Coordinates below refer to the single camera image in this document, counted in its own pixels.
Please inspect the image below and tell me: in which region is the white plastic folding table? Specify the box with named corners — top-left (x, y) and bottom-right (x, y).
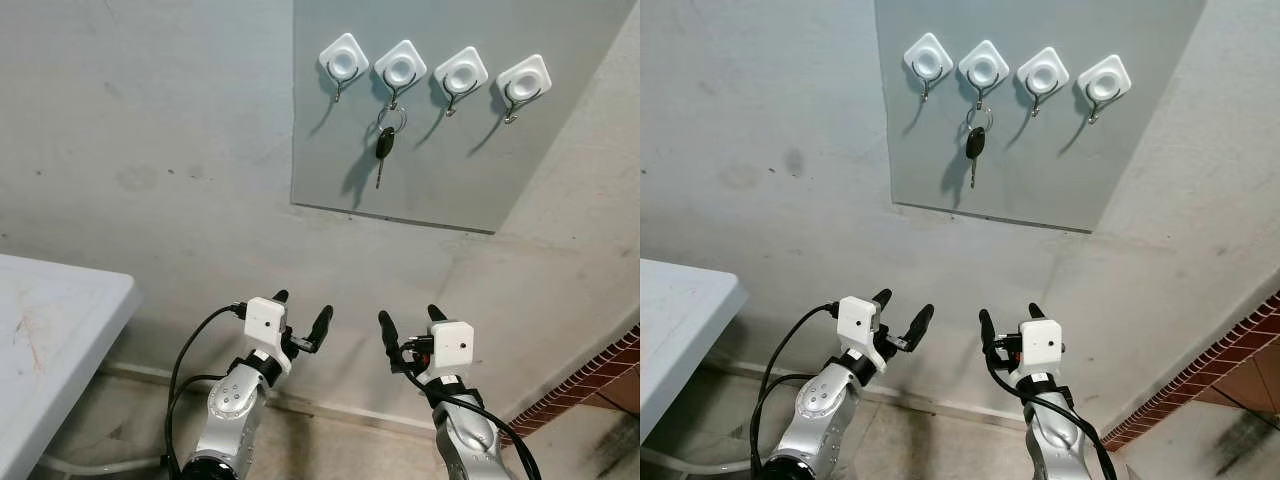
top-left (640, 258), bottom-right (749, 443)
top-left (0, 254), bottom-right (141, 480)

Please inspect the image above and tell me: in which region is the white table leg bar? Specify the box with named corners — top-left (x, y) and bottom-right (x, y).
top-left (38, 453), bottom-right (167, 478)
top-left (640, 447), bottom-right (753, 478)

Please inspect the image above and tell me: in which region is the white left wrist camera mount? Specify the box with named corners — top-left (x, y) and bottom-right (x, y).
top-left (836, 296), bottom-right (885, 373)
top-left (243, 297), bottom-right (293, 376)

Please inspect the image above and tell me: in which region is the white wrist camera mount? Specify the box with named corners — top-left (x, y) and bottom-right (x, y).
top-left (426, 320), bottom-right (475, 387)
top-left (243, 297), bottom-right (293, 376)
top-left (1018, 319), bottom-right (1063, 386)
top-left (836, 296), bottom-right (885, 373)

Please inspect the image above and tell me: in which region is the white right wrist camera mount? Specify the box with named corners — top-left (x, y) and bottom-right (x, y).
top-left (426, 320), bottom-right (475, 387)
top-left (1018, 319), bottom-right (1063, 386)

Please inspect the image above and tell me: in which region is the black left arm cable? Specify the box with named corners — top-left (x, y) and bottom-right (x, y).
top-left (750, 303), bottom-right (839, 477)
top-left (163, 303), bottom-right (248, 477)

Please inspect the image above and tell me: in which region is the grey wall board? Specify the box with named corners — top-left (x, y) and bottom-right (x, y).
top-left (874, 0), bottom-right (1208, 233)
top-left (291, 0), bottom-right (639, 234)

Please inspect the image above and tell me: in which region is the red brick wall strip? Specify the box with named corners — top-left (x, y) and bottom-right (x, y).
top-left (497, 325), bottom-right (641, 447)
top-left (1100, 290), bottom-right (1280, 453)

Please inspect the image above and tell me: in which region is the black car key with ring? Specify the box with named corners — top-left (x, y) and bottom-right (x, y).
top-left (963, 105), bottom-right (994, 190)
top-left (374, 104), bottom-right (409, 191)

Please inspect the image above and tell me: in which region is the white square wall hook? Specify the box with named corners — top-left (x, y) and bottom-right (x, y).
top-left (958, 40), bottom-right (1011, 109)
top-left (903, 33), bottom-right (954, 103)
top-left (433, 47), bottom-right (489, 118)
top-left (318, 33), bottom-right (370, 104)
top-left (374, 40), bottom-right (428, 110)
top-left (1016, 47), bottom-right (1070, 118)
top-left (496, 54), bottom-right (553, 125)
top-left (1077, 54), bottom-right (1132, 125)

